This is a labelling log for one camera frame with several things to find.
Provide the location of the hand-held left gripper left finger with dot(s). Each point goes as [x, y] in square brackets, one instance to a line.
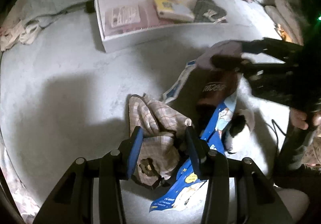
[134, 153]

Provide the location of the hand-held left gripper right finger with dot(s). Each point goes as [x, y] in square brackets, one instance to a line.
[193, 153]

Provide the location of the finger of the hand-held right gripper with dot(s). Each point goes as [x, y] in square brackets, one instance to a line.
[233, 62]
[270, 48]

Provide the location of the lavender cloth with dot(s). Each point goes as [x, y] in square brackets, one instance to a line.
[223, 49]

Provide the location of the blue packet with yellow mark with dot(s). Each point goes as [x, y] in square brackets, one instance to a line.
[185, 188]

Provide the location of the beige plaid cloth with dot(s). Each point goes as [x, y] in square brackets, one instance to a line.
[160, 118]

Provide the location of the white packet with blue edge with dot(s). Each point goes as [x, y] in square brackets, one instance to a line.
[179, 83]

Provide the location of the white storage box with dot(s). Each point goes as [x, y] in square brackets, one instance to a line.
[130, 38]

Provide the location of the person's right forearm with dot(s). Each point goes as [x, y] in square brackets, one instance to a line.
[296, 148]

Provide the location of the person's right hand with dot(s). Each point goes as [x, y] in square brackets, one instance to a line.
[299, 118]

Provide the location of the white floral quilt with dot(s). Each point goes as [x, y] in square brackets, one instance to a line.
[283, 10]

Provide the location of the blue cartoon packet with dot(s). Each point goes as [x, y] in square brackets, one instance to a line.
[223, 118]

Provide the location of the black white plush garment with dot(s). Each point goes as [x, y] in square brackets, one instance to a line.
[238, 123]

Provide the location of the dark grey folded cloth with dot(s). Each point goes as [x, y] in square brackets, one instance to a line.
[205, 8]

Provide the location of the pink folded cloth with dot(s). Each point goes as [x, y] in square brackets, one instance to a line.
[150, 15]

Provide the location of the white cloth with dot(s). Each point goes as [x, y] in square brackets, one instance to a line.
[293, 201]

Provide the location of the small black object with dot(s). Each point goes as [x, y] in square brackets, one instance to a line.
[89, 6]

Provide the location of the crumpled floral cloth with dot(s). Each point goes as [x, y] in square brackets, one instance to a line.
[15, 35]

